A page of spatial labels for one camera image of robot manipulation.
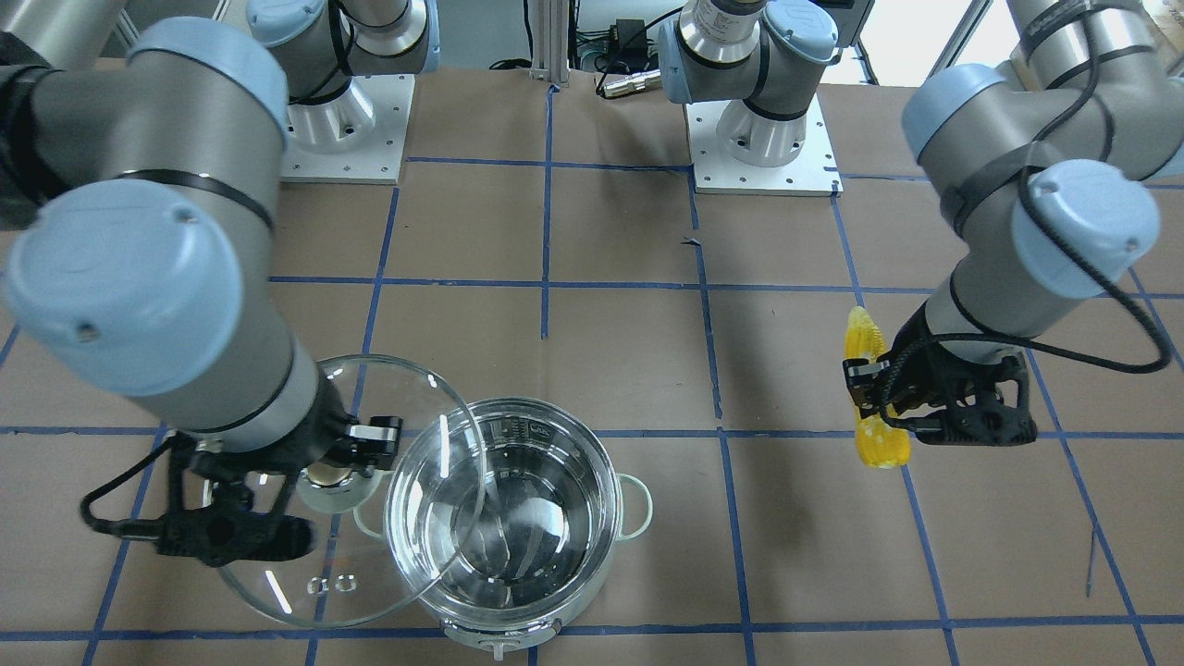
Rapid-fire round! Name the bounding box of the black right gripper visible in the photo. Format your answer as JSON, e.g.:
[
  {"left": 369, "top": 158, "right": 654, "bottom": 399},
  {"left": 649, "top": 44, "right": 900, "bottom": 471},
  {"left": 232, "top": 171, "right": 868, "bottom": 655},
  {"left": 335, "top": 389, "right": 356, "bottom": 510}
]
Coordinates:
[{"left": 155, "top": 388, "right": 403, "bottom": 566}]

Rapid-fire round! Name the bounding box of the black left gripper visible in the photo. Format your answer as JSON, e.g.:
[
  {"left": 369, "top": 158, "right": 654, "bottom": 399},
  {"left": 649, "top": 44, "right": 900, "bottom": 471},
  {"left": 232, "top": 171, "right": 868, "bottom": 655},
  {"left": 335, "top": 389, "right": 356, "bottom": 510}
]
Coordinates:
[{"left": 843, "top": 307, "right": 1040, "bottom": 447}]

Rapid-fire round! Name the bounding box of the yellow corn cob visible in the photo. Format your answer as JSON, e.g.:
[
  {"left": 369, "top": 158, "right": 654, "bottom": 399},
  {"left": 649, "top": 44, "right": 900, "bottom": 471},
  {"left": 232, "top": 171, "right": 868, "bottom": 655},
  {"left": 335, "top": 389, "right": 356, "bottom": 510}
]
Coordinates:
[{"left": 842, "top": 306, "right": 912, "bottom": 469}]

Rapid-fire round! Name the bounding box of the glass pot lid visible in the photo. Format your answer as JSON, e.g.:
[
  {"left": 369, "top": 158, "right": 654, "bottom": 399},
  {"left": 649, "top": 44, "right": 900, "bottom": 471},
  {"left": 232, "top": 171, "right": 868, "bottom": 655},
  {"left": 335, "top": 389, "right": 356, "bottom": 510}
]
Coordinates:
[{"left": 219, "top": 354, "right": 489, "bottom": 629}]

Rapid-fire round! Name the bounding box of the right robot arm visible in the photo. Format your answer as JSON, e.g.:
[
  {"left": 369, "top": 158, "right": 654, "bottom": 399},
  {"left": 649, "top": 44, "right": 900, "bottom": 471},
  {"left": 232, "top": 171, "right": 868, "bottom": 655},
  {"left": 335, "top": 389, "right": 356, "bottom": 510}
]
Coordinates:
[{"left": 4, "top": 1, "right": 438, "bottom": 566}]

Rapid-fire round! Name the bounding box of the brown paper table mat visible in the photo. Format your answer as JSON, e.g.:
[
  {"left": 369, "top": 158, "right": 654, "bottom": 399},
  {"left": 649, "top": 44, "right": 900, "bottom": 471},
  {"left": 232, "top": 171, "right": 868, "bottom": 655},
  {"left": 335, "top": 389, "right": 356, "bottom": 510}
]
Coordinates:
[{"left": 0, "top": 57, "right": 1184, "bottom": 666}]

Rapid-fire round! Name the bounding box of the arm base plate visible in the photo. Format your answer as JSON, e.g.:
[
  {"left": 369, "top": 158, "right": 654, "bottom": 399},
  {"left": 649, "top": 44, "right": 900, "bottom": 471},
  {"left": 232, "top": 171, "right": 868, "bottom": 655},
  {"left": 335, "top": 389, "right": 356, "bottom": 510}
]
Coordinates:
[
  {"left": 684, "top": 96, "right": 845, "bottom": 197},
  {"left": 279, "top": 73, "right": 417, "bottom": 185}
]

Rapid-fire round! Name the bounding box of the aluminium frame post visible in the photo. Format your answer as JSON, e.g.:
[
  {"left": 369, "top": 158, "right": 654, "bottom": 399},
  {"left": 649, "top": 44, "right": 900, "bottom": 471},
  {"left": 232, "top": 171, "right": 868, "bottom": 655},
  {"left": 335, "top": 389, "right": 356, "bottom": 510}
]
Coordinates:
[{"left": 527, "top": 1, "right": 575, "bottom": 89}]

